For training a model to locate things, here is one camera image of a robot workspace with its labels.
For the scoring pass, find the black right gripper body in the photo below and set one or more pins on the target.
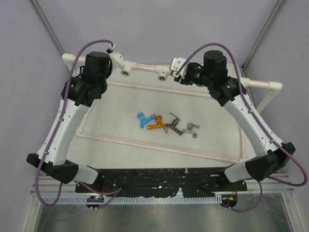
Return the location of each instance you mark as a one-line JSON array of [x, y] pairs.
[[194, 76]]

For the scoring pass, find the orange plastic faucet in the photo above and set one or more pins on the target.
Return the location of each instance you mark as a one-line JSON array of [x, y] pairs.
[[159, 124]]

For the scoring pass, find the chrome metal faucet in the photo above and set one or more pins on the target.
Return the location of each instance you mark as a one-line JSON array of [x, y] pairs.
[[190, 129]]

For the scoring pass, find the grey metal faucet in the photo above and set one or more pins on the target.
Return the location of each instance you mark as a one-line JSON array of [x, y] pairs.
[[173, 125]]

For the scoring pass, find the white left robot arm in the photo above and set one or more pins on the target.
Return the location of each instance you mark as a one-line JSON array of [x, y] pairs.
[[76, 99]]

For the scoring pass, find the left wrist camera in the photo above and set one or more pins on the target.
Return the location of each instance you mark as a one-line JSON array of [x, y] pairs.
[[116, 57]]

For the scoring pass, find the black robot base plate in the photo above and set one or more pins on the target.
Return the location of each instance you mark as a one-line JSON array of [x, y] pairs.
[[165, 182]]

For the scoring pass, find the white slotted cable duct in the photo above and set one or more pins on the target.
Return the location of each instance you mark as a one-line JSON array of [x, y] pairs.
[[178, 199]]

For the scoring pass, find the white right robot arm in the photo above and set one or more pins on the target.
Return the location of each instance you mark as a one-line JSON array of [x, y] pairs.
[[271, 152]]

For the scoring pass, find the white PVC pipe frame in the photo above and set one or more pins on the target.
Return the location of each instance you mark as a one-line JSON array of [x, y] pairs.
[[113, 119]]

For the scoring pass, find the blue plastic faucet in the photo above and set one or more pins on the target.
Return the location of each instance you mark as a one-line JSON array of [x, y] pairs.
[[144, 120]]

